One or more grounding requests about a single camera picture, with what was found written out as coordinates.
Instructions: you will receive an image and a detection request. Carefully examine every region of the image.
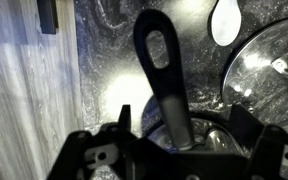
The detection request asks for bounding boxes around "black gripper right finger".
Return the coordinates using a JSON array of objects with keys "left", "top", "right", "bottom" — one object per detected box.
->
[{"left": 229, "top": 103, "right": 288, "bottom": 180}]

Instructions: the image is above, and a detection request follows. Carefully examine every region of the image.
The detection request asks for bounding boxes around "white plastic spoon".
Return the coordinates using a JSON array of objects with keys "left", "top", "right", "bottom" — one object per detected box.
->
[{"left": 210, "top": 0, "right": 243, "bottom": 47}]

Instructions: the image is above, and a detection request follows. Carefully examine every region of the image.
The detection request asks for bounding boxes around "glass pot lid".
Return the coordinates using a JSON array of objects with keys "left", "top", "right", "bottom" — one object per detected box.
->
[{"left": 221, "top": 15, "right": 288, "bottom": 136}]

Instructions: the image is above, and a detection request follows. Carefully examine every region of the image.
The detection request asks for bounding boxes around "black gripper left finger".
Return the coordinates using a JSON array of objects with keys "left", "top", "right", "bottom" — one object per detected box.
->
[{"left": 47, "top": 103, "right": 142, "bottom": 180}]

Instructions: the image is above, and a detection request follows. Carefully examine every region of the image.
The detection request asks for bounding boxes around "black block on floor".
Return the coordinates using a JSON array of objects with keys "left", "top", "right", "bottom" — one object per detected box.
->
[{"left": 36, "top": 0, "right": 59, "bottom": 36}]

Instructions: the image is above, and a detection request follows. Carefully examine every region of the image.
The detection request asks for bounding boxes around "steel pot with black handle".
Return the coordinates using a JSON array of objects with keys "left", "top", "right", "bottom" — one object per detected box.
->
[{"left": 132, "top": 8, "right": 252, "bottom": 158}]

